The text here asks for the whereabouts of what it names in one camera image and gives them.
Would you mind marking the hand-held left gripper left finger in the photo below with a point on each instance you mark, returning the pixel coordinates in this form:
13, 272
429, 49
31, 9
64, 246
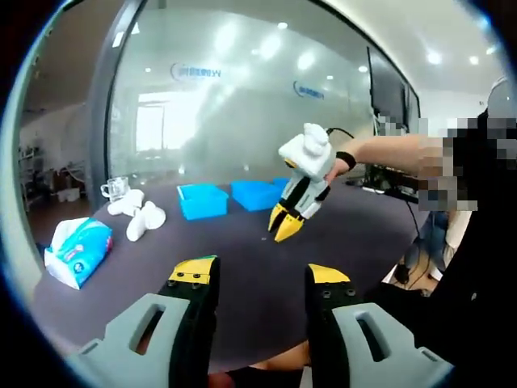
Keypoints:
133, 347

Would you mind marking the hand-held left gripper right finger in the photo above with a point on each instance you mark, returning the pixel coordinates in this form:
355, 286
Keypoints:
383, 351

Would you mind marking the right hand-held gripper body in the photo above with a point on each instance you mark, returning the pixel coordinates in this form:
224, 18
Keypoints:
311, 157

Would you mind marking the blue plastic bin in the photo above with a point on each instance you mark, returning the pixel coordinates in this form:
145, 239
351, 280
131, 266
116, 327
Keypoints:
202, 204
280, 182
254, 196

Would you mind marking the person's right hand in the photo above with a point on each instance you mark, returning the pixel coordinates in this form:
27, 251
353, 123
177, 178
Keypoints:
339, 171

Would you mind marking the person's left hand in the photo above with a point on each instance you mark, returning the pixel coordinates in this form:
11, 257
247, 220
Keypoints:
291, 357

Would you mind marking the blue logo glass sticker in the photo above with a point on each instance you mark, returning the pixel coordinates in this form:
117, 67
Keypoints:
311, 89
196, 72

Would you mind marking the dark grey tablecloth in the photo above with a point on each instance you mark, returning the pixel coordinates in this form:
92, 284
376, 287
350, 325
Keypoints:
242, 250

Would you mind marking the black monitor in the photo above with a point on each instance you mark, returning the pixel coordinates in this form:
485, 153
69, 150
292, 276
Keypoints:
387, 93

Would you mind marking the blue white tissue pack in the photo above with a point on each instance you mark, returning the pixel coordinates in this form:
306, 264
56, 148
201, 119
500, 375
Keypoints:
78, 252

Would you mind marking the person operator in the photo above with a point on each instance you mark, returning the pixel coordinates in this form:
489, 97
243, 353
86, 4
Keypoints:
476, 283

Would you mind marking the clear glass mug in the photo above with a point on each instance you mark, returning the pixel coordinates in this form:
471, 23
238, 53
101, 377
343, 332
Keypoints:
115, 188

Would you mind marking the white worn head device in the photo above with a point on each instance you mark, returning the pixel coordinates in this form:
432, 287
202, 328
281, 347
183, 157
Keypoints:
503, 97

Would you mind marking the white label sticker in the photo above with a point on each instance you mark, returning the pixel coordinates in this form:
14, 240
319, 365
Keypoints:
118, 38

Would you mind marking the black door frame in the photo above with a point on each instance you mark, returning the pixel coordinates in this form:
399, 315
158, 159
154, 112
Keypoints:
101, 121

